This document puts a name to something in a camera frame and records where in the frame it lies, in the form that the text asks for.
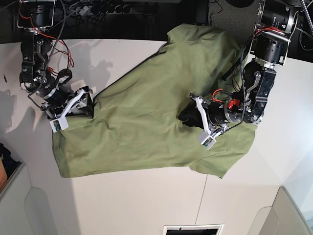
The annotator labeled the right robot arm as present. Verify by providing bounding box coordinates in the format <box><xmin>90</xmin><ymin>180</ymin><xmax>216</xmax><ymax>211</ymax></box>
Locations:
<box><xmin>17</xmin><ymin>0</ymin><xmax>93</xmax><ymax>119</ymax></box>

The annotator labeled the white floor cable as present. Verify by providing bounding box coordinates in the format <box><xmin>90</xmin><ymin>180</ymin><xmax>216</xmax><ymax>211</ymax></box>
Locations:
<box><xmin>297</xmin><ymin>14</ymin><xmax>313</xmax><ymax>52</ymax></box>

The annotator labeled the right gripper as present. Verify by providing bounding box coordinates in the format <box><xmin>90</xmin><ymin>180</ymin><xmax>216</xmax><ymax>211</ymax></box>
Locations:
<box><xmin>36</xmin><ymin>85</ymin><xmax>94</xmax><ymax>119</ymax></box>

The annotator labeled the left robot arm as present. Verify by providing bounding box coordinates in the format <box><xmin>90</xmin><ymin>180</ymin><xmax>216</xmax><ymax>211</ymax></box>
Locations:
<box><xmin>178</xmin><ymin>0</ymin><xmax>313</xmax><ymax>141</ymax></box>

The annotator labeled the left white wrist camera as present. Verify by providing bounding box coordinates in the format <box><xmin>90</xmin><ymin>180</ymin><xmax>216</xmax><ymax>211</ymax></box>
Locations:
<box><xmin>197</xmin><ymin>132</ymin><xmax>217</xmax><ymax>150</ymax></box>

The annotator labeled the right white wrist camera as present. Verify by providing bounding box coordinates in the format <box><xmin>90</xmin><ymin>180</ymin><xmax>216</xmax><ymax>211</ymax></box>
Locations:
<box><xmin>49</xmin><ymin>117</ymin><xmax>69</xmax><ymax>133</ymax></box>

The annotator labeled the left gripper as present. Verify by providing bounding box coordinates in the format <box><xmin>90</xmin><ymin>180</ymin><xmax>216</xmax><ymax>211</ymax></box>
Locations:
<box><xmin>178</xmin><ymin>92</ymin><xmax>245</xmax><ymax>136</ymax></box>

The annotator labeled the black multi-socket power strip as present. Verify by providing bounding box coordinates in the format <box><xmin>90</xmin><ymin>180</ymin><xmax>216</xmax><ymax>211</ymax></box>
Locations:
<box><xmin>70</xmin><ymin>3</ymin><xmax>133</xmax><ymax>16</ymax></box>

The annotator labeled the green t-shirt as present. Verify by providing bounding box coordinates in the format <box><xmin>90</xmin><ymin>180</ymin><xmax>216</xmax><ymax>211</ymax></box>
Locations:
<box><xmin>53</xmin><ymin>24</ymin><xmax>256</xmax><ymax>178</ymax></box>

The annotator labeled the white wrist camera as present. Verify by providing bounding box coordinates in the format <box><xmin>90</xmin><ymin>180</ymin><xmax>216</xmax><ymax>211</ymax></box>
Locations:
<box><xmin>197</xmin><ymin>132</ymin><xmax>217</xmax><ymax>150</ymax></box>
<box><xmin>49</xmin><ymin>117</ymin><xmax>69</xmax><ymax>133</ymax></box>

